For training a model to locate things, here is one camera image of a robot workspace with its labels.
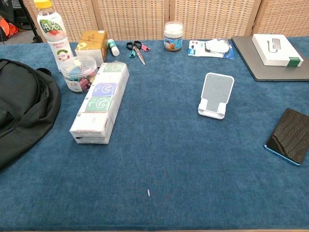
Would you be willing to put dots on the white glue stick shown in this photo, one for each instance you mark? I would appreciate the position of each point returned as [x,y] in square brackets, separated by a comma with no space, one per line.
[114,48]

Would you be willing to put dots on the jar with white lid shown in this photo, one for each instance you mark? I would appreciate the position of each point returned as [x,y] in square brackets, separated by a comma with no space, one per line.
[173,36]

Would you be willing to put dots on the blue blister pack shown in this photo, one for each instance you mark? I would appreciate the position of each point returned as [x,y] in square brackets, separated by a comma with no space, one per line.
[196,51]

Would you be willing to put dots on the black tripod stand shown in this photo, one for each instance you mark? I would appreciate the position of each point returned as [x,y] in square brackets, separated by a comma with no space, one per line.
[32,24]

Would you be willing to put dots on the wrapped pocket tissue multipack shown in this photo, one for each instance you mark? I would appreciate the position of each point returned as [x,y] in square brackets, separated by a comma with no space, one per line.
[99,106]

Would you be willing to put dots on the white usb hub box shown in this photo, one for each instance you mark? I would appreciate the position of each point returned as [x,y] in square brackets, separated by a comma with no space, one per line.
[275,49]

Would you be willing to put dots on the teal binder clip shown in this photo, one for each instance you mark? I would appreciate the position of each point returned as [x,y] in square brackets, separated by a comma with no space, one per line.
[132,55]

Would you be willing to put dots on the black smartphone blue case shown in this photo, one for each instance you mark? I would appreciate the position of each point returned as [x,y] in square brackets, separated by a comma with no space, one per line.
[287,135]

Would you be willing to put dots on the grey closed laptop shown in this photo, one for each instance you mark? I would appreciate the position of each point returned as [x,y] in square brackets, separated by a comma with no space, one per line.
[270,72]

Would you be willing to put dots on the clear tub of binder clips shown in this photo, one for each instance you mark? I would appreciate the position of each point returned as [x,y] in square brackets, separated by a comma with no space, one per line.
[77,75]

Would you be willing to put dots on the pink binder clip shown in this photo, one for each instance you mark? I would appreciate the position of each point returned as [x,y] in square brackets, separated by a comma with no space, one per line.
[145,47]

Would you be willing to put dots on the orange bag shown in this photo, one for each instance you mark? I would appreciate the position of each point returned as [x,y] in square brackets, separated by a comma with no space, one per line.
[8,29]

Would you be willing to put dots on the woven folding screen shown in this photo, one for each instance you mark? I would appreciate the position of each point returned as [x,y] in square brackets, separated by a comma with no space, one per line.
[132,17]

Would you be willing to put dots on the blue felt table cover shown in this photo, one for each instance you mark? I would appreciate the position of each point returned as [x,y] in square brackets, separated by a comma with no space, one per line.
[157,157]

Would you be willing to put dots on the white folding phone stand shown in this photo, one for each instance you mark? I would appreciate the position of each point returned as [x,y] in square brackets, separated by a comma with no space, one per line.
[217,91]

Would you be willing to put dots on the gold tissue box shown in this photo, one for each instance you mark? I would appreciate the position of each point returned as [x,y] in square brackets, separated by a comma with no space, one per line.
[93,46]

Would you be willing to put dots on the drink bottle with yellow cap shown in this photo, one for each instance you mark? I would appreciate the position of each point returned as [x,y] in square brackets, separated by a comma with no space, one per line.
[56,36]

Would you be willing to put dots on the black backpack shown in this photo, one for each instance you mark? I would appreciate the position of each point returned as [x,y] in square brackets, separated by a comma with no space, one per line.
[24,108]

